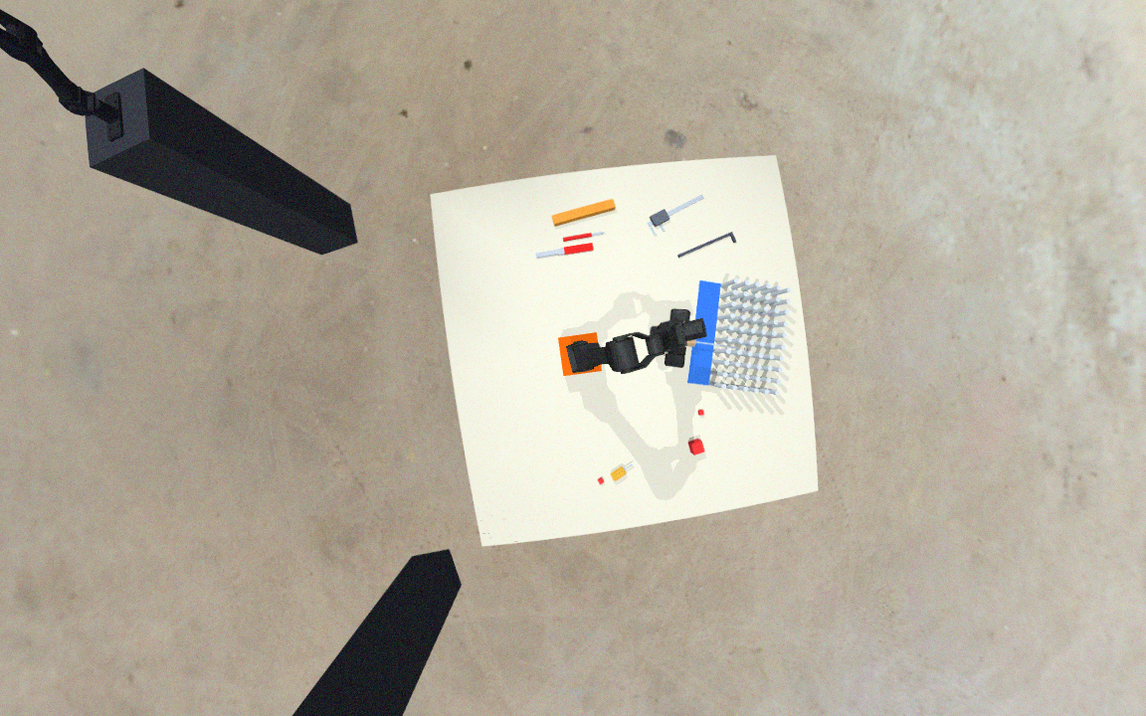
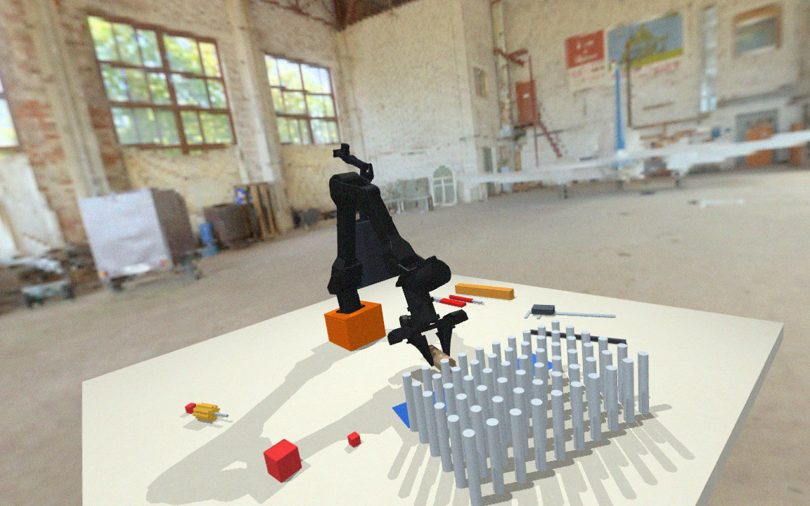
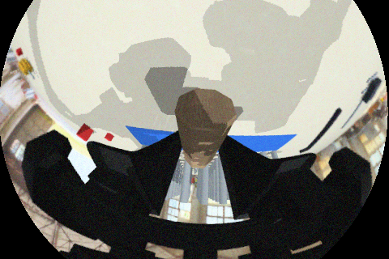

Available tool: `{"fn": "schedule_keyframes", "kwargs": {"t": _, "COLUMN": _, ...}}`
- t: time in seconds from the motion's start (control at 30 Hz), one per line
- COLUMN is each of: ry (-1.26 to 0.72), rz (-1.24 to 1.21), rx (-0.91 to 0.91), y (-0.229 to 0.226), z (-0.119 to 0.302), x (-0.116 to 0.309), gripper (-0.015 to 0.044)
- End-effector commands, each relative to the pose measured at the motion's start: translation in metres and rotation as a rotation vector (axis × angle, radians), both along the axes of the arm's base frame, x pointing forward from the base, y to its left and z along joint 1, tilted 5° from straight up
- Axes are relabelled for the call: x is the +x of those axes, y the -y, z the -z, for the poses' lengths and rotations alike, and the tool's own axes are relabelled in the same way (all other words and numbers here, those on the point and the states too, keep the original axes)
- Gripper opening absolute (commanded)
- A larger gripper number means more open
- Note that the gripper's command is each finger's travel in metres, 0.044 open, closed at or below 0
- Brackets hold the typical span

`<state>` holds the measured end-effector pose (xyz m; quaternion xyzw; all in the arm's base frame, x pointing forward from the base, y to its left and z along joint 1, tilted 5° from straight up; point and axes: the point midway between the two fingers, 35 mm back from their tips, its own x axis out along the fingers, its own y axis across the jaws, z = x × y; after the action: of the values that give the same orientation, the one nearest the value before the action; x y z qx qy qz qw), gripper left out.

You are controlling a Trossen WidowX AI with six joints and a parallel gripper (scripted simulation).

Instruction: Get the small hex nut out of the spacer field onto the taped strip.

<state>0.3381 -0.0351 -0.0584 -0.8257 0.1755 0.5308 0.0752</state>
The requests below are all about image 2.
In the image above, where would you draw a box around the blue flat strip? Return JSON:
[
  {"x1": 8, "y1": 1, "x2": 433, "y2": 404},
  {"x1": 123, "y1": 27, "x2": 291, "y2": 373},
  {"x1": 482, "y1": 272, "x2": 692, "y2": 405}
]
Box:
[{"x1": 392, "y1": 354, "x2": 552, "y2": 428}]

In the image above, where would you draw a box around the orange rectangular bar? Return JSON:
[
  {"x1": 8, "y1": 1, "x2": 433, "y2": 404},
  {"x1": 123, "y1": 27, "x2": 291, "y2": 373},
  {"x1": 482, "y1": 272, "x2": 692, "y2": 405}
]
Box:
[{"x1": 455, "y1": 283, "x2": 515, "y2": 300}]

